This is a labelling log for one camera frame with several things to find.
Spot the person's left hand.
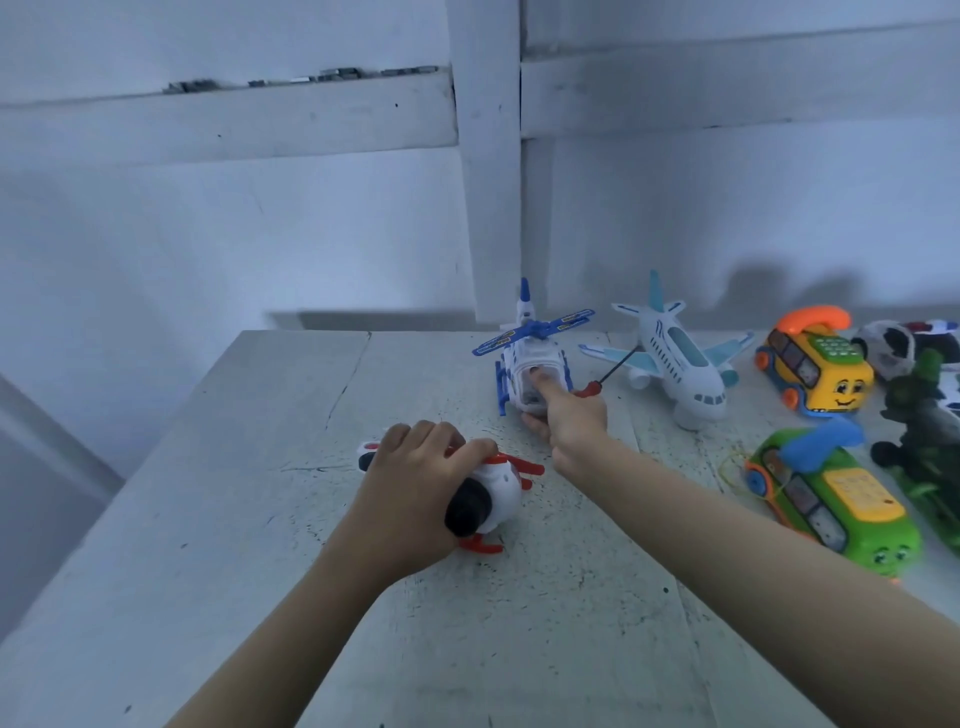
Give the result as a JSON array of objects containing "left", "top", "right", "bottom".
[{"left": 327, "top": 420, "right": 500, "bottom": 590}]

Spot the person's right hand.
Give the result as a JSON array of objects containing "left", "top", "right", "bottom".
[{"left": 517, "top": 369, "right": 617, "bottom": 489}]

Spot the red screwdriver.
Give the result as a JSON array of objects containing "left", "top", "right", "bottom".
[{"left": 577, "top": 348, "right": 644, "bottom": 399}]

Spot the white blue toy vehicle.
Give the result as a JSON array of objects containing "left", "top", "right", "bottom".
[{"left": 471, "top": 276, "right": 599, "bottom": 419}]

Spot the red white toy vehicle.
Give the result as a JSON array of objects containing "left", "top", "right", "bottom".
[{"left": 357, "top": 435, "right": 548, "bottom": 557}]

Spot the white toy airplane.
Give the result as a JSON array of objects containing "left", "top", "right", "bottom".
[{"left": 577, "top": 270, "right": 764, "bottom": 434}]

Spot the yellow orange toy car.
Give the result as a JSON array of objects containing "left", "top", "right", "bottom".
[{"left": 753, "top": 304, "right": 878, "bottom": 419}]

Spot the green orange toy car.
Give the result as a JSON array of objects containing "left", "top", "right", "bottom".
[{"left": 742, "top": 415, "right": 926, "bottom": 579}]

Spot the black white toy car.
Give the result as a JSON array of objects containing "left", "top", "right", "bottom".
[{"left": 855, "top": 318, "right": 960, "bottom": 414}]

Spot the dark green toy helicopter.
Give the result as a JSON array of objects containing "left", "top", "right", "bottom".
[{"left": 870, "top": 348, "right": 960, "bottom": 554}]

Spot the person's left forearm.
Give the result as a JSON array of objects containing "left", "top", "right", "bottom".
[{"left": 165, "top": 552, "right": 392, "bottom": 728}]

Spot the person's right forearm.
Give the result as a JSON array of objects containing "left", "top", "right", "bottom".
[{"left": 577, "top": 435, "right": 960, "bottom": 728}]

